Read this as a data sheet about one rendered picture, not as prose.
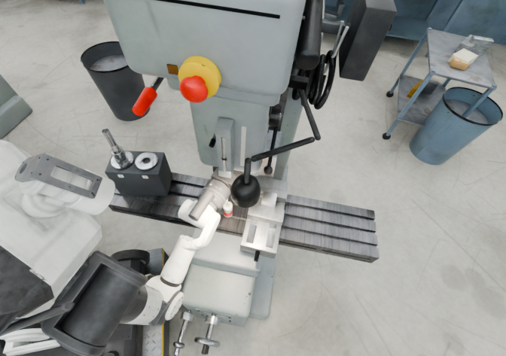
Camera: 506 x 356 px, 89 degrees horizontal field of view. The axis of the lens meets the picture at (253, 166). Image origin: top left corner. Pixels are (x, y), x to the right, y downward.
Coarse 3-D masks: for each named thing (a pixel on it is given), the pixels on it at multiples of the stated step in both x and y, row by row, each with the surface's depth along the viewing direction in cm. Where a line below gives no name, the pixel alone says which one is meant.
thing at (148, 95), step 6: (156, 78) 46; (162, 78) 46; (156, 84) 45; (144, 90) 43; (150, 90) 43; (156, 90) 45; (144, 96) 42; (150, 96) 43; (156, 96) 44; (138, 102) 41; (144, 102) 42; (150, 102) 43; (132, 108) 41; (138, 108) 41; (144, 108) 41; (138, 114) 42
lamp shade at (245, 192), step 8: (240, 176) 60; (232, 184) 61; (240, 184) 58; (248, 184) 58; (256, 184) 59; (232, 192) 60; (240, 192) 58; (248, 192) 58; (256, 192) 59; (240, 200) 59; (248, 200) 59; (256, 200) 60
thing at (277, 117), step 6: (276, 108) 75; (270, 114) 75; (276, 114) 75; (270, 120) 76; (276, 120) 75; (276, 126) 78; (276, 132) 79; (270, 162) 81; (264, 168) 81; (270, 168) 81
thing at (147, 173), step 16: (112, 160) 107; (128, 160) 108; (144, 160) 110; (160, 160) 110; (112, 176) 108; (128, 176) 107; (144, 176) 107; (160, 176) 109; (128, 192) 118; (144, 192) 118; (160, 192) 118
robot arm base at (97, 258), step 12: (96, 252) 50; (96, 264) 49; (108, 264) 50; (120, 264) 50; (84, 276) 48; (120, 276) 50; (132, 276) 50; (144, 276) 53; (72, 288) 47; (84, 288) 48; (60, 300) 46; (72, 300) 46; (48, 324) 44; (60, 336) 43; (72, 336) 44; (72, 348) 43; (84, 348) 44; (96, 348) 45
